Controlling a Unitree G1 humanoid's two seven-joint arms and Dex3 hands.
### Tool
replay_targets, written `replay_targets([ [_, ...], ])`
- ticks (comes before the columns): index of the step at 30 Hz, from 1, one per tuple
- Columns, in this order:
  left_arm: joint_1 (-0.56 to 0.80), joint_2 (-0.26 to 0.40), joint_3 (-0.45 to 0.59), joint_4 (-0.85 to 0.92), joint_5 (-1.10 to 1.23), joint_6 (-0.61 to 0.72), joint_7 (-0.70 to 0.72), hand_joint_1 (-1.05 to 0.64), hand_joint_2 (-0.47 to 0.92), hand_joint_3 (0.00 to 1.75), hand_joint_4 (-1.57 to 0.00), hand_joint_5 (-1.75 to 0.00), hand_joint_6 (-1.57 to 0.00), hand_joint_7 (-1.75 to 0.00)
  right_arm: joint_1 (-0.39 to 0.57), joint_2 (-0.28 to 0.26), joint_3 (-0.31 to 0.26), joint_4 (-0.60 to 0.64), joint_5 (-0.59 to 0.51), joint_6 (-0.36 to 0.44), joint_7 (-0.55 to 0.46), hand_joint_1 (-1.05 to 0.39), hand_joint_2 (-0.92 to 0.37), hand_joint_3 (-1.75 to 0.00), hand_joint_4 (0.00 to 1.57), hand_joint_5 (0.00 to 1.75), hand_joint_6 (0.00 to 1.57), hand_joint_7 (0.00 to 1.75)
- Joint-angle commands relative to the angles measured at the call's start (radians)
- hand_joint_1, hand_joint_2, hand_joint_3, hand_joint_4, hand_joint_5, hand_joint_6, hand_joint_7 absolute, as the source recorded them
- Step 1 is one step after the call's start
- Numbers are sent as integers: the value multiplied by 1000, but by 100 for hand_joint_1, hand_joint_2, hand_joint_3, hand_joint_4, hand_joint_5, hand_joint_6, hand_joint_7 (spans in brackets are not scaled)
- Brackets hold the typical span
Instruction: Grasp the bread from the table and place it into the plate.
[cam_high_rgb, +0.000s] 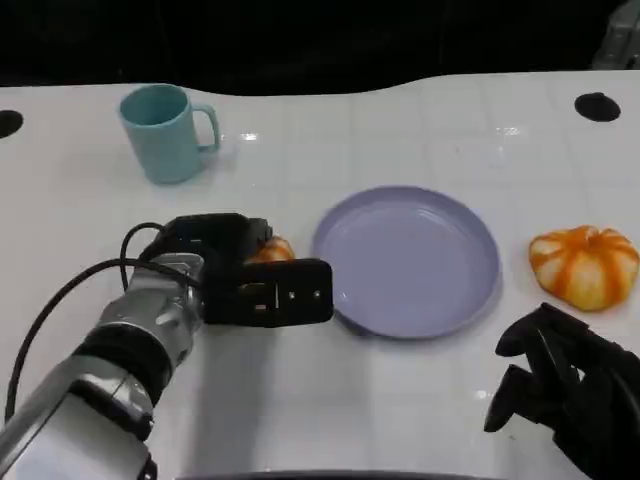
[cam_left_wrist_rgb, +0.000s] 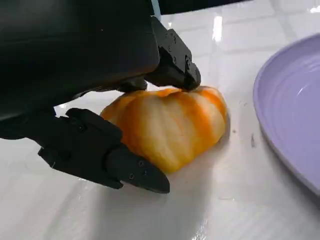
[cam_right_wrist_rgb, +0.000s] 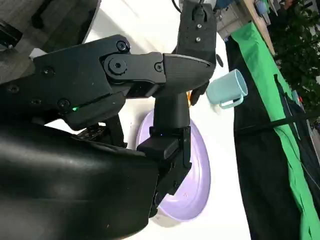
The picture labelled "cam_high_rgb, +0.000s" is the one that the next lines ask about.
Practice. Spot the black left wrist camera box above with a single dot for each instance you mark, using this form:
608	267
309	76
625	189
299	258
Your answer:
270	295

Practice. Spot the orange and white bread roll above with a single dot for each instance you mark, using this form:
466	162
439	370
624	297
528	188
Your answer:
585	272
275	250

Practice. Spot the lilac plate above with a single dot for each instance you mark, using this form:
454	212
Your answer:
405	262

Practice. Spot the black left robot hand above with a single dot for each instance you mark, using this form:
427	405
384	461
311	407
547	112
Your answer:
215	235

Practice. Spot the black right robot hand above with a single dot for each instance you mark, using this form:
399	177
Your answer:
595	400

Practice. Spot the grey background machine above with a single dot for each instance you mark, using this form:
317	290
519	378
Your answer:
620	32

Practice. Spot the pale green mug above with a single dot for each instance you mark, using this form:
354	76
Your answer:
160	142

